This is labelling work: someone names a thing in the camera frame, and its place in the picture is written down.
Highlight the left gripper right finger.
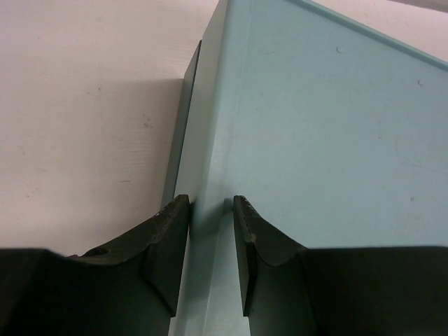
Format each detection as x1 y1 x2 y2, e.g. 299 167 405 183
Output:
233 195 447 335

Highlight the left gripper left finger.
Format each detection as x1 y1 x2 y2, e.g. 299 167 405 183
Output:
1 195 190 335

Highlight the teal drawer box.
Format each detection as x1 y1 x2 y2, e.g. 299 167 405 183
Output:
170 1 447 335

